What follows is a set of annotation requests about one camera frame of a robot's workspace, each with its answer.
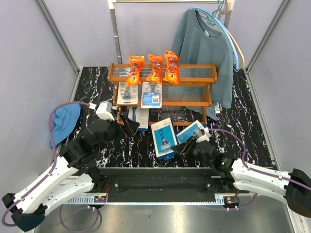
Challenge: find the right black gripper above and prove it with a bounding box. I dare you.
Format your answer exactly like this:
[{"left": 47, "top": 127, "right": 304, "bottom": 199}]
[{"left": 171, "top": 135, "right": 213, "bottom": 168}]

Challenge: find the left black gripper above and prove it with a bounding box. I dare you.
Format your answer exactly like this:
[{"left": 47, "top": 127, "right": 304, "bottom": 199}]
[{"left": 96, "top": 112, "right": 139, "bottom": 153}]

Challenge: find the white Harry's razor box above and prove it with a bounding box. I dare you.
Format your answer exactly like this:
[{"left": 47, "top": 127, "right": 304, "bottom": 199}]
[{"left": 128, "top": 106, "right": 149, "bottom": 132}]

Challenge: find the blue razor box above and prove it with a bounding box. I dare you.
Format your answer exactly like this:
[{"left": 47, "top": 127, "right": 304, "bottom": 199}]
[
  {"left": 151, "top": 118, "right": 178, "bottom": 161},
  {"left": 177, "top": 120, "right": 205, "bottom": 144}
]

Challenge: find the Gillette razor blister pack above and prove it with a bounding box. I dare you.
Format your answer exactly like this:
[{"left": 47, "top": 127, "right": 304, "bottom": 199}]
[{"left": 140, "top": 82, "right": 162, "bottom": 109}]

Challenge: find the orange bic razor bag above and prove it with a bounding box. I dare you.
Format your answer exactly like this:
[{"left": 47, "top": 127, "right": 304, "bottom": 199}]
[
  {"left": 163, "top": 50, "right": 179, "bottom": 84},
  {"left": 146, "top": 54, "right": 163, "bottom": 84},
  {"left": 125, "top": 56, "right": 145, "bottom": 87}
]

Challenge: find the orange BIC razor bag front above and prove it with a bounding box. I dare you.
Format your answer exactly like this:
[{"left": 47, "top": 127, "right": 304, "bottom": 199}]
[{"left": 125, "top": 56, "right": 145, "bottom": 87}]

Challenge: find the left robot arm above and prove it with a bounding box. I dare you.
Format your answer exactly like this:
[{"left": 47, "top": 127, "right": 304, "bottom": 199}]
[{"left": 2, "top": 113, "right": 140, "bottom": 232}]

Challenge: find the Gillette razor pack on shelf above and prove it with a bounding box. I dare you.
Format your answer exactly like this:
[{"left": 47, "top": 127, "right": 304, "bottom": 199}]
[{"left": 117, "top": 82, "right": 138, "bottom": 105}]

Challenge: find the orange wooden three-tier shelf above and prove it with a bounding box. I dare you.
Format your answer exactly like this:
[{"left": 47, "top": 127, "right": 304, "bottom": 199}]
[{"left": 107, "top": 63, "right": 218, "bottom": 126}]

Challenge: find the blue cloth hat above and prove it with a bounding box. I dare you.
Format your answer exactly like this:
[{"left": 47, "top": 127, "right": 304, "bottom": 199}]
[{"left": 52, "top": 103, "right": 81, "bottom": 146}]

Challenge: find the teal t-shirt on hanger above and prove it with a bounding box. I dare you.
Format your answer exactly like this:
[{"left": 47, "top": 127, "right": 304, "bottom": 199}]
[{"left": 171, "top": 8, "right": 234, "bottom": 121}]

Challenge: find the light blue clothes hanger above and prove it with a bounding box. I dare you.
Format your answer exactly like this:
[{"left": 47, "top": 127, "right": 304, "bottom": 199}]
[{"left": 195, "top": 0, "right": 237, "bottom": 70}]

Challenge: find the wooden clothes hanger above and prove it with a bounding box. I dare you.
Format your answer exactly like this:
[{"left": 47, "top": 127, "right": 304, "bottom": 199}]
[{"left": 218, "top": 0, "right": 245, "bottom": 71}]

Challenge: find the metal clothes rack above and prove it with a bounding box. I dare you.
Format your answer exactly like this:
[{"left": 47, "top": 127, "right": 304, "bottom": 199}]
[{"left": 107, "top": 0, "right": 235, "bottom": 64}]

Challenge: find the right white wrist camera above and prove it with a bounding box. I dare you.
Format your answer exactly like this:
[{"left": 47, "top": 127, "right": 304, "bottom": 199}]
[{"left": 196, "top": 128, "right": 211, "bottom": 143}]

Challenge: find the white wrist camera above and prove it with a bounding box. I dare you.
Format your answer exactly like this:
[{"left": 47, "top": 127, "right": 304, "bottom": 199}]
[
  {"left": 196, "top": 128, "right": 211, "bottom": 143},
  {"left": 89, "top": 101, "right": 115, "bottom": 121}
]

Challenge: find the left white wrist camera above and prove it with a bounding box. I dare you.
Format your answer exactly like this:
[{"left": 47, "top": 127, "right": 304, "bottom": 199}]
[{"left": 89, "top": 101, "right": 115, "bottom": 121}]

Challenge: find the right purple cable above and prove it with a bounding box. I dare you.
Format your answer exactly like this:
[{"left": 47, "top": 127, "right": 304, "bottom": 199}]
[{"left": 208, "top": 128, "right": 311, "bottom": 211}]

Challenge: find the purple cable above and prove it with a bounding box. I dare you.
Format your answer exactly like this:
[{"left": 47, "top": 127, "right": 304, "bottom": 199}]
[
  {"left": 208, "top": 128, "right": 311, "bottom": 211},
  {"left": 1, "top": 101, "right": 102, "bottom": 231}
]

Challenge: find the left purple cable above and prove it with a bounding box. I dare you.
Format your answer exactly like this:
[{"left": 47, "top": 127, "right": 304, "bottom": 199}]
[{"left": 1, "top": 101, "right": 102, "bottom": 231}]

